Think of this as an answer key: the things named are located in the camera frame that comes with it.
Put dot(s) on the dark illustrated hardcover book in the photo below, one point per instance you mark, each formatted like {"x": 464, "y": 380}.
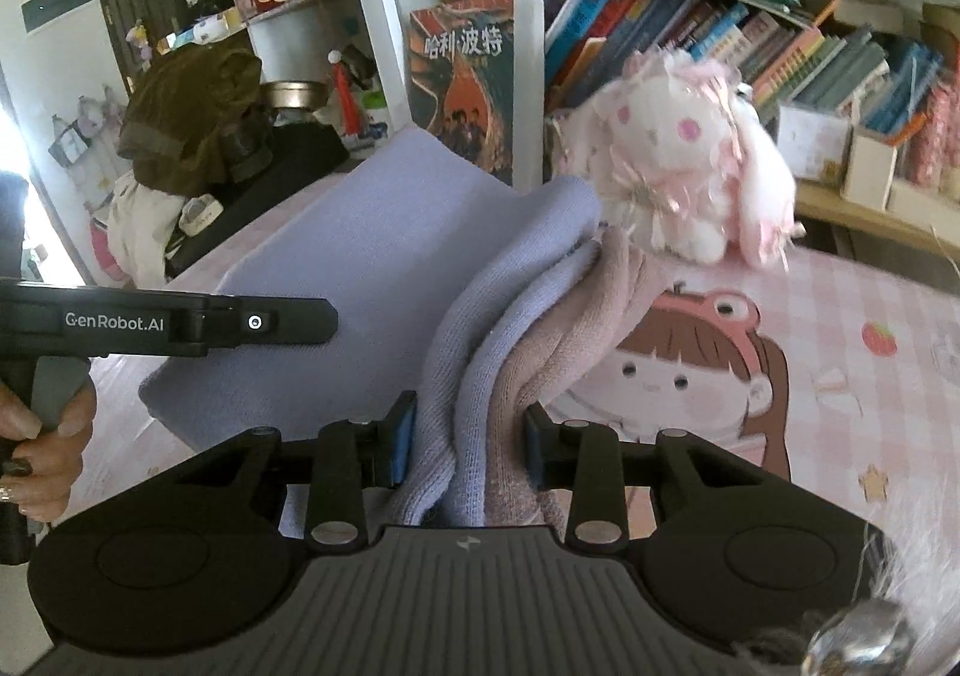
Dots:
{"x": 457, "y": 83}

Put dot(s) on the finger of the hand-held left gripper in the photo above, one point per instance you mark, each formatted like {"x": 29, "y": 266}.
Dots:
{"x": 285, "y": 322}

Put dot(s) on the pink patterned packages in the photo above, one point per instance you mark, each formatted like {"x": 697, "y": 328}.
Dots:
{"x": 934, "y": 143}

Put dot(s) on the purple and mauve knit sweater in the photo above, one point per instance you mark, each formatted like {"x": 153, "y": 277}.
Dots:
{"x": 360, "y": 256}

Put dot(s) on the white box with label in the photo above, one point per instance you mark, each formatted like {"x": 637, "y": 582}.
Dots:
{"x": 814, "y": 143}

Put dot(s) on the white cloth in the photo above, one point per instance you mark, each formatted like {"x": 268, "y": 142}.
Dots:
{"x": 139, "y": 233}

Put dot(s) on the white and pink plush toy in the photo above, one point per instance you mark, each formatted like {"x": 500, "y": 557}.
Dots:
{"x": 675, "y": 143}

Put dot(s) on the metal bowl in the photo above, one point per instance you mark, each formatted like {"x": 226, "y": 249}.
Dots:
{"x": 292, "y": 97}

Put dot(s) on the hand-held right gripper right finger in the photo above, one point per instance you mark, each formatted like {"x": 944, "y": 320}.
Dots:
{"x": 534, "y": 451}

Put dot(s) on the dark round container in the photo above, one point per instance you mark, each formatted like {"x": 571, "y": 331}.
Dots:
{"x": 247, "y": 151}

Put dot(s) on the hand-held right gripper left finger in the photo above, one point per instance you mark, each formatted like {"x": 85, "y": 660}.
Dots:
{"x": 405, "y": 436}

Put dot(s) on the person's left hand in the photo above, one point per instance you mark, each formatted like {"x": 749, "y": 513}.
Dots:
{"x": 56, "y": 466}

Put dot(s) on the olive green cloth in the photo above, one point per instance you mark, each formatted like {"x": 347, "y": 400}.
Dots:
{"x": 187, "y": 106}

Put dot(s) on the row of upright books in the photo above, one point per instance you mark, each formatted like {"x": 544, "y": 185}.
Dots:
{"x": 712, "y": 45}

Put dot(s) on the red tassel ornament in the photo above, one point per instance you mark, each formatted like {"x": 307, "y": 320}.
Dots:
{"x": 343, "y": 98}

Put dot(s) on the white wristwatch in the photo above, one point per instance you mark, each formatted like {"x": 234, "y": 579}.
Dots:
{"x": 199, "y": 212}

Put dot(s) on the tall white open box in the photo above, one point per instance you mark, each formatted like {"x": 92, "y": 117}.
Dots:
{"x": 870, "y": 169}

